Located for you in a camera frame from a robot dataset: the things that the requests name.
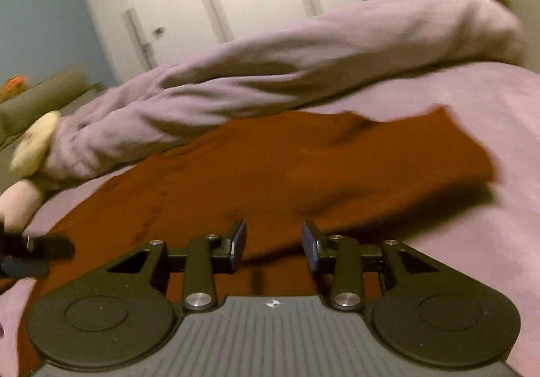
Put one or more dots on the cream plush toy pillow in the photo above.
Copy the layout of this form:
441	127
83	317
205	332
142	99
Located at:
34	145

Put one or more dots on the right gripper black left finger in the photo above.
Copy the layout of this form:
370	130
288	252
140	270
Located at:
199	262

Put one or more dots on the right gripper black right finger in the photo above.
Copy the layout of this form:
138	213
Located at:
346	259

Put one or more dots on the rust brown knit sweater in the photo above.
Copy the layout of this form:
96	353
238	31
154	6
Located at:
103	324

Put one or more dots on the orange object on sofa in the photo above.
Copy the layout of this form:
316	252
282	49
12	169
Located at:
13	87

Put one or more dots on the rolled lilac duvet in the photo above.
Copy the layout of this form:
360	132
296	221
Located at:
273	72

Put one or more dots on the pale pink pillow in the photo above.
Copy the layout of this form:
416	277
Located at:
18	205

